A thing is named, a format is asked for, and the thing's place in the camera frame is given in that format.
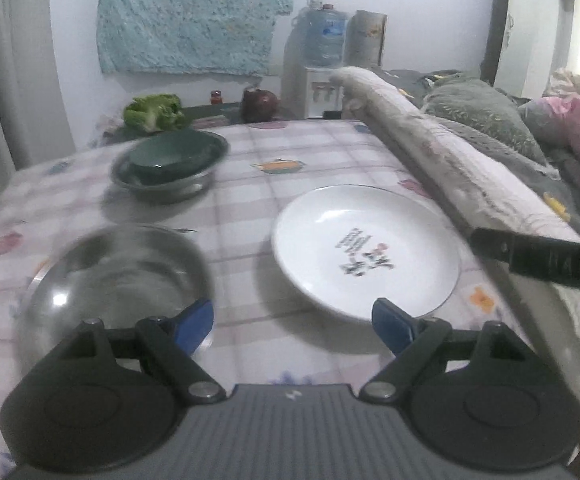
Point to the large steel bowl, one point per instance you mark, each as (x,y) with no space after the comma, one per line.
(170,194)

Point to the rolled floor mat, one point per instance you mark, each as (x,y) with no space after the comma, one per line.
(365,37)

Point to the grey patterned pillow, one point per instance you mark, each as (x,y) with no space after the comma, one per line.
(484,115)

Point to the red bottle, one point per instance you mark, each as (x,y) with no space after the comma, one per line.
(216,98)

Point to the rolled white blanket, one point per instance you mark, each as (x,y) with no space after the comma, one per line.
(444,150)

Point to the white printed plate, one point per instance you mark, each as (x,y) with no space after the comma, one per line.
(320,230)

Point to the grey blanket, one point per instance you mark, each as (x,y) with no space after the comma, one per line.
(574,190)

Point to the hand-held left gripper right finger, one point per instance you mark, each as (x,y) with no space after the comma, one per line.
(392,325)

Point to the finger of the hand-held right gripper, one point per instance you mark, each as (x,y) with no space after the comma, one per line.
(544,260)

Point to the green ceramic bowl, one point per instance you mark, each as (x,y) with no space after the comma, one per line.
(170,155)

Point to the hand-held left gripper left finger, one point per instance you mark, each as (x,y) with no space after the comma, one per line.
(195,324)

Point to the teal wall cloth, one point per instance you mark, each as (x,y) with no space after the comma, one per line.
(185,15)

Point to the dark red round pot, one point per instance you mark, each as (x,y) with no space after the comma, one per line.
(260,105)

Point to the white door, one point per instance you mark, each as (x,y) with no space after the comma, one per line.
(544,25)

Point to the white water dispenser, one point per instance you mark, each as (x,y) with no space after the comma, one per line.
(317,90)

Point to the white curtain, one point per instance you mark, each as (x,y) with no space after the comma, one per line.
(15,70)

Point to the green lettuce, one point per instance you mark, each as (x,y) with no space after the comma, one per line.
(152,112)

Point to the large water bottle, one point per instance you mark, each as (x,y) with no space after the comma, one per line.
(324,35)

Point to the plaid printed tablecloth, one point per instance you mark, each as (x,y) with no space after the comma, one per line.
(250,200)

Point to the shallow steel bowl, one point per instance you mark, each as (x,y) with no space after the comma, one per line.
(120,270)

